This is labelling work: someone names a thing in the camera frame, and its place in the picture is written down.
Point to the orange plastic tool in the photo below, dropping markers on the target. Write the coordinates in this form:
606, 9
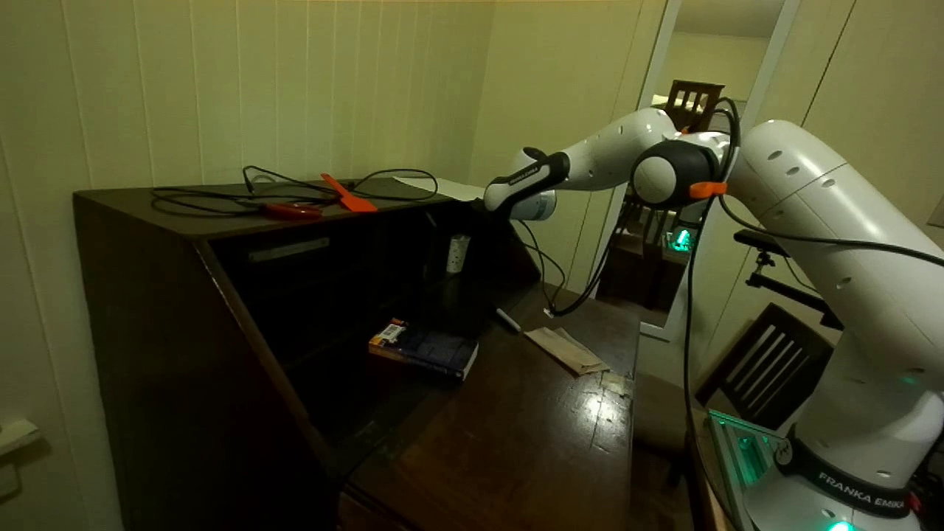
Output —
348, 196

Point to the white framed mirror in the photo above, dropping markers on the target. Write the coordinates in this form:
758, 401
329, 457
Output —
726, 47

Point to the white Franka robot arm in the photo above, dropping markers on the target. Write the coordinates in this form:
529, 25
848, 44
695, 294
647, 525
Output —
836, 196

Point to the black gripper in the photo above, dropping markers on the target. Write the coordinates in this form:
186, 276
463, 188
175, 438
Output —
490, 241

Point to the dark wooden secretary desk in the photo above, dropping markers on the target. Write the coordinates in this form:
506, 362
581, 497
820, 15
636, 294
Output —
178, 372

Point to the white speckled paper cup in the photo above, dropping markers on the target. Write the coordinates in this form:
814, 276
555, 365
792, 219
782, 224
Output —
457, 255

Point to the white panelled door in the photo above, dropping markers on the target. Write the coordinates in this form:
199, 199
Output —
550, 78

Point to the small red object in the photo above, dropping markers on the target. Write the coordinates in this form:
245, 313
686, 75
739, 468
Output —
292, 211

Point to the aluminium robot mounting table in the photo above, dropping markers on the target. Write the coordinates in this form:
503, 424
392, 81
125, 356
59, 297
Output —
739, 453

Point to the dark wooden slatted chair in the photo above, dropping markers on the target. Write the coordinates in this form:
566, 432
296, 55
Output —
763, 369

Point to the black camera on tripod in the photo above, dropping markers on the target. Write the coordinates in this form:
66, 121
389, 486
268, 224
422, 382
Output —
768, 241

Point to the dark blue book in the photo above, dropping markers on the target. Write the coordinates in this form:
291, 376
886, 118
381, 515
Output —
428, 353

